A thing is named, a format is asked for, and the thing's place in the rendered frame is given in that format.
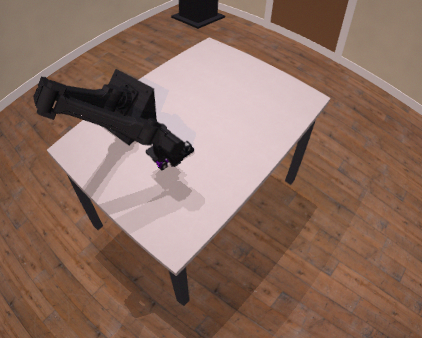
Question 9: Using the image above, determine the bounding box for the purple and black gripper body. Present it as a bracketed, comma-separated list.
[145, 146, 167, 163]

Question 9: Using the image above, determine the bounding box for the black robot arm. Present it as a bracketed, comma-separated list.
[33, 77, 185, 167]

